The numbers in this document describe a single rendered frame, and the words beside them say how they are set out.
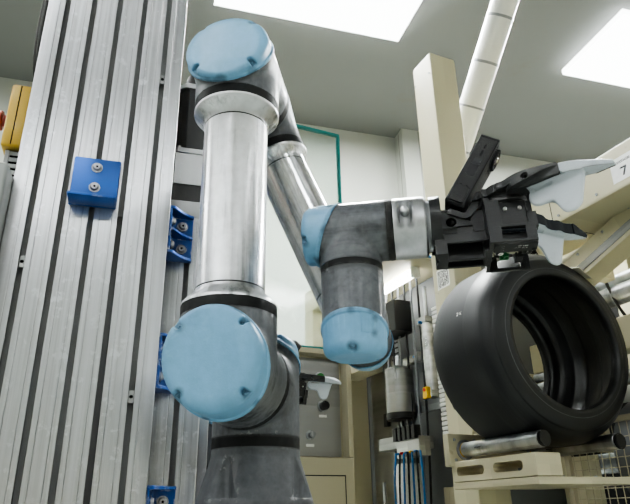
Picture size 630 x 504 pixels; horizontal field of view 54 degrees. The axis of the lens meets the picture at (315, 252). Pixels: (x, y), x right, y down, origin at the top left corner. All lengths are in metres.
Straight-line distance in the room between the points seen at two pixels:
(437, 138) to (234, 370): 1.95
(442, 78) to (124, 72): 1.73
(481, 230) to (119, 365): 0.56
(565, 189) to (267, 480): 0.48
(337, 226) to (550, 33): 3.99
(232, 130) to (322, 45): 3.62
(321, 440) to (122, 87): 1.44
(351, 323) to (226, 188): 0.23
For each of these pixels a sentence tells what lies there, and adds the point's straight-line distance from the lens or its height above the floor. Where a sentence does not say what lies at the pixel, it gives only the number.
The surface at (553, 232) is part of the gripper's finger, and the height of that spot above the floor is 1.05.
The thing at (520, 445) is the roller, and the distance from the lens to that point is 1.85.
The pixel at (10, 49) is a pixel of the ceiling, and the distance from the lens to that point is 4.85.
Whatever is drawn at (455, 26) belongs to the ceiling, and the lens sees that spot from 4.40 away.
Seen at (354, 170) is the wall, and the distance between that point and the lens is 5.04.
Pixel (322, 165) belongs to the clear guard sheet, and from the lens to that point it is 2.58.
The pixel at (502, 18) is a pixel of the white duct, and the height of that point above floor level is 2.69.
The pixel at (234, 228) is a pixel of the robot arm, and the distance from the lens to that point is 0.75.
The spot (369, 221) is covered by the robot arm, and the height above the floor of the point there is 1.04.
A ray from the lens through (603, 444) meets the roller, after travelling 2.03.
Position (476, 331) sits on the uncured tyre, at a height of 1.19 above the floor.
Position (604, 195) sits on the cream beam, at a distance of 2.18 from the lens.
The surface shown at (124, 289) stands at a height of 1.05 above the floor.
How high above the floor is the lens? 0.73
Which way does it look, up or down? 23 degrees up
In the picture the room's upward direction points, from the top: 1 degrees counter-clockwise
